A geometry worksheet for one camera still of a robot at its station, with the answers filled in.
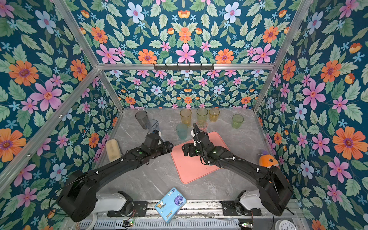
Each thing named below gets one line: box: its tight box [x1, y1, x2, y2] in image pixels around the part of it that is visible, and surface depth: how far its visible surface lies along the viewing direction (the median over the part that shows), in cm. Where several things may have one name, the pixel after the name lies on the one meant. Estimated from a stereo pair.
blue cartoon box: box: [154, 187, 187, 224], surface depth 72 cm
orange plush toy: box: [258, 154, 280, 169], surface depth 83 cm
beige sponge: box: [105, 138, 122, 163], surface depth 95 cm
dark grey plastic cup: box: [135, 110, 148, 130], surface depth 102 cm
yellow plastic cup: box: [180, 108, 192, 126], surface depth 103 cm
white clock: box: [275, 217, 297, 230], surface depth 68 cm
